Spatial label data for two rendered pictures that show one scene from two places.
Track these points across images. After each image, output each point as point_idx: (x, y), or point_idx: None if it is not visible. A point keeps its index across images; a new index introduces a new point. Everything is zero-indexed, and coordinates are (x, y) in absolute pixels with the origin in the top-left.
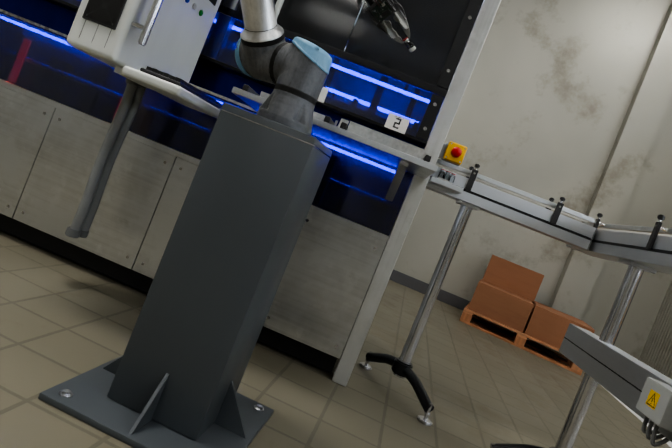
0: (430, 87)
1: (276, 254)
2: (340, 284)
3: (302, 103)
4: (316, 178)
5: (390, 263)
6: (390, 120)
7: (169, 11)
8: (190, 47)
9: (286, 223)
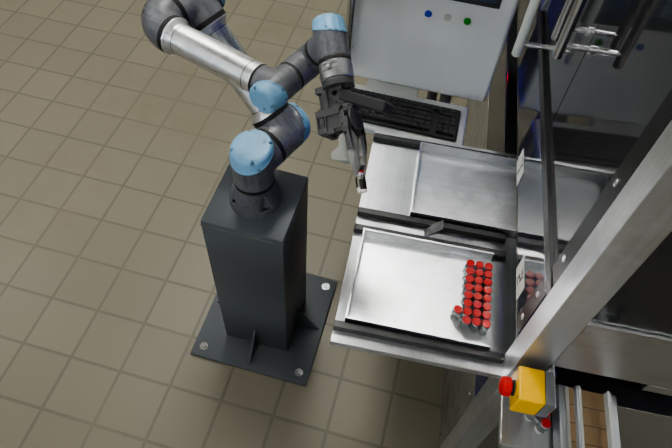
0: (547, 263)
1: (229, 278)
2: (457, 390)
3: (234, 188)
4: (258, 252)
5: (465, 423)
6: (519, 267)
7: (402, 29)
8: (467, 56)
9: (219, 263)
